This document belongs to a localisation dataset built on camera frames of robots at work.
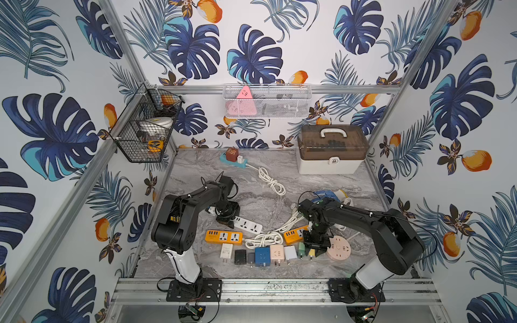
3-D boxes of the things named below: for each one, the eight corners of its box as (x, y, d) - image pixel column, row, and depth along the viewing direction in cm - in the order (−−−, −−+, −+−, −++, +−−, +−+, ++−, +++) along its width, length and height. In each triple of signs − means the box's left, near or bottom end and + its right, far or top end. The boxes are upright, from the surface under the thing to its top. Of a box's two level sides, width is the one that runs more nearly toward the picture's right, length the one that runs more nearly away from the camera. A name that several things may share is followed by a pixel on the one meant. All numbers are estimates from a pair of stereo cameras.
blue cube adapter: (254, 266, 81) (254, 264, 78) (255, 249, 85) (254, 246, 82) (270, 266, 81) (271, 264, 78) (270, 249, 85) (270, 246, 82)
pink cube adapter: (270, 266, 81) (271, 263, 77) (270, 247, 86) (270, 243, 82) (283, 266, 81) (285, 263, 77) (282, 247, 86) (283, 243, 82)
